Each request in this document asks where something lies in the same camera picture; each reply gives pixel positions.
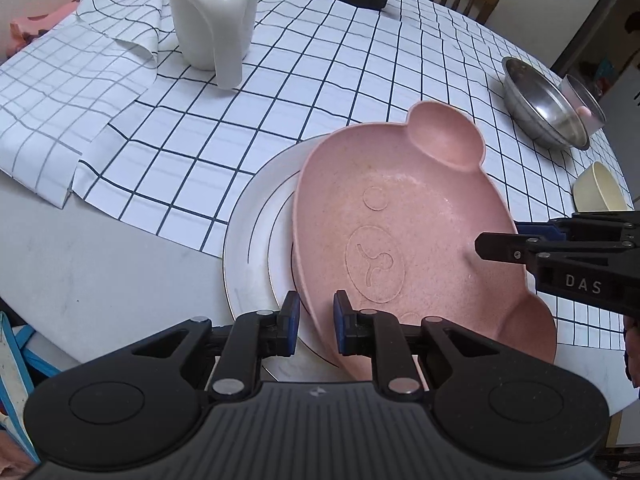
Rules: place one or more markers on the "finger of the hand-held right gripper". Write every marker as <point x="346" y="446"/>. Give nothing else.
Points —
<point x="500" y="247"/>
<point x="540" y="229"/>

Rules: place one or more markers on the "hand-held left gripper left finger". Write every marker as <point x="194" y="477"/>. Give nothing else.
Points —
<point x="290" y="320"/>

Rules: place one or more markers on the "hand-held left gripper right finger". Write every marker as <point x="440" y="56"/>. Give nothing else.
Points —
<point x="341" y="325"/>

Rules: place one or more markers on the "small white plate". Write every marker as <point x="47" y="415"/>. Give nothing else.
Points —
<point x="280" y="280"/>

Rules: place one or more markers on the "cream bowl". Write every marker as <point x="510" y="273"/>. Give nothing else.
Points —
<point x="597" y="190"/>

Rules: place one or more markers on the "large white plate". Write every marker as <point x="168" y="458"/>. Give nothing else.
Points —
<point x="245" y="260"/>

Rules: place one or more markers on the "pink bear-shaped plate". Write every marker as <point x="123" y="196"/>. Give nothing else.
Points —
<point x="425" y="220"/>

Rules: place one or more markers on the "stainless steel bowl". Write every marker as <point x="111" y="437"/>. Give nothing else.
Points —
<point x="535" y="105"/>

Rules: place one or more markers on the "person's right forearm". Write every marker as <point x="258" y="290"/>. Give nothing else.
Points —
<point x="634" y="355"/>

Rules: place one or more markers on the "black checked white tablecloth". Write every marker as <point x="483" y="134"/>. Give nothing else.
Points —
<point x="300" y="85"/>

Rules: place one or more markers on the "blue trimmed white bag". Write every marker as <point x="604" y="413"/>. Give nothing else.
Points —
<point x="12" y="375"/>

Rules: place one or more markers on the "white electric kettle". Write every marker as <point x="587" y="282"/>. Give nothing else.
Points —
<point x="210" y="25"/>

